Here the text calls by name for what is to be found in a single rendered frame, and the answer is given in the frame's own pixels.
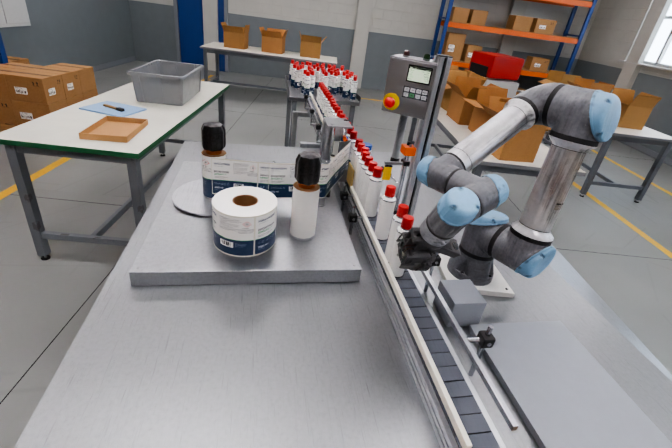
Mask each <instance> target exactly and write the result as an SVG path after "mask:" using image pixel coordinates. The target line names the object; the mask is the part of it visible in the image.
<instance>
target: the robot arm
mask: <svg viewBox="0 0 672 448"><path fill-rule="evenodd" d="M620 114H621V102H620V99H619V98H618V96H616V95H615V94H612V93H607V92H603V91H602V90H593V89H588V88H583V87H578V86H572V85H567V84H563V83H547V84H542V85H538V86H535V87H533V88H530V89H528V90H525V91H523V92H521V93H519V94H518V95H516V96H514V97H513V98H512V99H510V100H509V101H508V102H507V103H506V104H505V105H504V108H503V110H502V111H500V112H499V113H498V114H496V115H495V116H494V117H492V118H491V119H490V120H488V121H487V122H486V123H485V124H483V125H482V126H481V127H479V128H478V129H477V130H475V131H474V132H473V133H471V134H470V135H469V136H467V137H466V138H465V139H463V140H462V141H461V142H459V143H458V144H457V145H455V146H454V147H453V148H452V149H450V150H449V151H448V152H446V153H445V154H444V155H442V156H441V157H440V158H437V157H435V156H434V157H433V156H426V157H424V158H423V159H422V160H421V161H420V162H419V164H418V166H417V169H416V177H417V179H418V180H419V181H420V182H421V183H423V184H424V185H426V186H427V187H429V188H432V189H434V190H436V191H438V192H440V193H442V194H443V196H442V197H441V198H440V200H439V202H438V203H437V205H436V206H435V207H434V208H433V210H432V211H431V212H430V213H429V214H428V216H427V217H426V218H425V219H424V221H423V222H422V223H421V225H420V227H412V228H411V229H410V230H409V232H402V233H401V235H400V236H399V237H398V239H397V240H396V242H399V243H398V244H397V245H398V253H397V256H398V257H399V259H400V261H401V264H400V266H399V268H401V269H409V270H411V271H427V270H429V268H430V267H431V266H432V263H433V262H434V261H435V258H436V252H438V253H441V254H443V255H446V256H449V257H450V258H449V261H448V264H447V268H448V271H449V272H450V273H451V274H452V275H453V276H454V277H455V278H457V279H459V280H464V279H470V280H471V281H472V283H473V284H474V285H475V286H486V285H488V284H490V283H491V281H492V279H493V276H494V259H496V260H497V261H499V262H500V263H502V264H504V265H505V266H507V267H509V268H510V269H512V270H513V271H515V273H519V274H520V275H522V276H524V277H526V278H533V277H535V276H537V275H539V274H540V273H541V272H542V271H543V270H544V269H545V268H546V267H547V266H548V265H549V264H550V263H551V261H552V260H553V258H554V256H555V254H556V249H555V248H554V247H553V246H551V244H552V242H553V239H554V238H553V236H552V234H551V229H552V227H553V225H554V223H555V221H556V218H557V216H558V214H559V212H560V210H561V208H562V206H563V203H564V201H565V199H566V197H567V195H568V193H569V190H570V188H571V186H572V184H573V182H574V180H575V178H576V175H577V173H578V171H579V169H580V167H581V165H582V162H583V160H584V158H585V156H586V154H587V152H589V151H591V150H593V149H595V148H597V146H598V144H599V142H600V143H601V142H606V141H608V140H609V139H610V138H611V137H612V134H613V133H614V132H615V130H616V128H617V125H618V122H619V119H620ZM533 125H544V126H547V127H550V128H551V130H550V133H549V137H550V139H551V141H552V144H551V146H550V148H549V151H548V153H547V156H546V158H545V160H544V163H543V165H542V167H541V170H540V172H539V174H538V177H537V179H536V182H535V184H534V186H533V189H532V191H531V193H530V196H529V198H528V201H527V203H526V205H525V208H524V210H523V212H522V215H521V217H520V219H519V220H518V221H515V222H513V223H512V224H511V225H509V224H508V222H509V218H508V217H507V215H505V214H503V213H501V212H498V211H494V209H496V208H497V207H498V206H499V205H500V204H502V203H503V202H505V201H506V200H507V198H508V196H509V187H508V185H507V183H506V181H505V180H504V179H503V178H502V177H501V176H499V175H496V174H488V175H484V176H482V177H479V176H476V175H474V174H472V173H470V171H471V170H472V169H473V168H475V167H476V166H477V165H478V164H480V163H481V162H482V161H483V160H485V159H486V158H487V157H488V156H490V155H491V154H492V153H493V152H495V151H496V150H497V149H498V148H500V147H501V146H502V145H503V144H505V143H506V142H507V141H508V140H510V139H511V138H512V137H513V136H515V135H516V134H517V133H519V132H520V131H521V130H527V129H529V128H531V127H532V126H533ZM464 227H465V229H464V232H463V235H462V238H461V241H460V244H459V246H458V243H457V240H456V239H453V237H454V236H455V235H456V234H458V233H459V232H460V231H461V230H462V229H463V228H464ZM401 236H403V238H402V239H400V238H401Z"/></svg>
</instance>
